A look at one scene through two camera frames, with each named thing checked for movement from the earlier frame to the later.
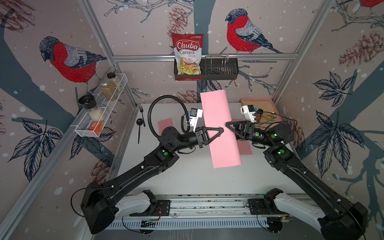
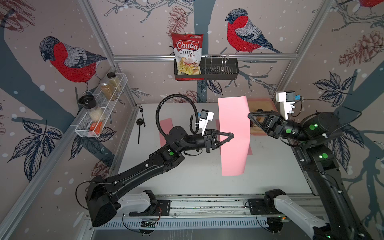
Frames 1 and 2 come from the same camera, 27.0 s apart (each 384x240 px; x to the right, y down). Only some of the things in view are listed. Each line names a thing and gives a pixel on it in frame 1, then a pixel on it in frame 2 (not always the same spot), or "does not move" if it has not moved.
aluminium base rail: [187, 205] does not move
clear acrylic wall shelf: [92, 122] does not move
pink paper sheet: [244, 147] -> [250, 152]
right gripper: [250, 132] -> [277, 126]
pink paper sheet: [163, 124] does not move
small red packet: [98, 126] does not move
